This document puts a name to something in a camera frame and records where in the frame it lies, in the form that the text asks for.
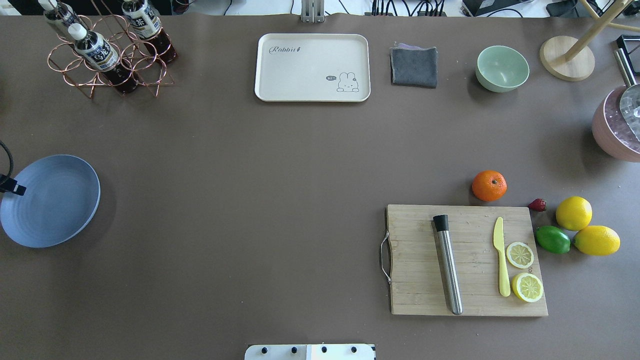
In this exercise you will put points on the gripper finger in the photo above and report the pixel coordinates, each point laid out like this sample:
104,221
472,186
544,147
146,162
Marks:
12,187

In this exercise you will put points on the blue round plate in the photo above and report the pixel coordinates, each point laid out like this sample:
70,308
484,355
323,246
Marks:
62,194

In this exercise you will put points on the orange fruit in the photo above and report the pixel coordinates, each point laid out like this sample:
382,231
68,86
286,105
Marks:
489,185

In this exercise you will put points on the front tea bottle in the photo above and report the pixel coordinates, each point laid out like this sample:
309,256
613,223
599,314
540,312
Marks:
100,55

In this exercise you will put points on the tea bottle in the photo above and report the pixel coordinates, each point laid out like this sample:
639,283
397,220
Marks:
60,16
147,25
100,55

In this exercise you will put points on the back left tea bottle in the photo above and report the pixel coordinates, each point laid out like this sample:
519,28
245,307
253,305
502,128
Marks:
60,16

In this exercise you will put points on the back right tea bottle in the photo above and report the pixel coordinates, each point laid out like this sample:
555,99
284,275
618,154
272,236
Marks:
147,25

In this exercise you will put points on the cream rabbit tray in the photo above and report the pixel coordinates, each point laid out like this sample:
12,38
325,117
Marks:
312,67

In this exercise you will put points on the grey folded cloth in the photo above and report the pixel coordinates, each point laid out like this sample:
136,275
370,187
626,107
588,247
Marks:
413,65

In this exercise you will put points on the wooden cutting board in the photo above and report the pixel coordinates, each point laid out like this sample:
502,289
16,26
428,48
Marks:
417,286

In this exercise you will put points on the steel muddler black tip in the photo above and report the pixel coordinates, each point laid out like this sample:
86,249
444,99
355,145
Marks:
452,286

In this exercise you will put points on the green bowl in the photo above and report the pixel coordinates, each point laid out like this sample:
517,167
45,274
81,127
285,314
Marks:
501,69

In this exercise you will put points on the yellow plastic knife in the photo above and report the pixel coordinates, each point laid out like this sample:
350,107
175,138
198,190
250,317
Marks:
499,245

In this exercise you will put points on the upper lemon slice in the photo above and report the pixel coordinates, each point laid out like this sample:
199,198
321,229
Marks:
520,255

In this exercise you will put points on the red strawberry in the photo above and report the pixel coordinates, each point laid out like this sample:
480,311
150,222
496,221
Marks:
538,205

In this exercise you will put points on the green lime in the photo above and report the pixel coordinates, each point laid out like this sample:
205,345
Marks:
553,239

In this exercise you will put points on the upper whole lemon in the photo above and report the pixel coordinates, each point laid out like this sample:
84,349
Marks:
574,213

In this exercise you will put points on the whole lemon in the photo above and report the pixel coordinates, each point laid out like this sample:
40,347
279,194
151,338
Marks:
574,213
597,240

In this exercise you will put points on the wooden stand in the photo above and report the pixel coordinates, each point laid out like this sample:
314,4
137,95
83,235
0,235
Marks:
570,59

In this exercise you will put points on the lower whole lemon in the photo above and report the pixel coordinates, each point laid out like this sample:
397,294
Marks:
597,240

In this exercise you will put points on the pink ice bowl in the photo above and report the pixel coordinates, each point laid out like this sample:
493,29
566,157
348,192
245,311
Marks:
611,131

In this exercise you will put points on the copper wire bottle rack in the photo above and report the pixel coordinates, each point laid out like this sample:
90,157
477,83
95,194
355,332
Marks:
123,51

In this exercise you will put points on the aluminium frame post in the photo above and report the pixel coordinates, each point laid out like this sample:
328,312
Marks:
312,11

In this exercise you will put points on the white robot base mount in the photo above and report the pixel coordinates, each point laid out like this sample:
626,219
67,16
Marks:
322,351

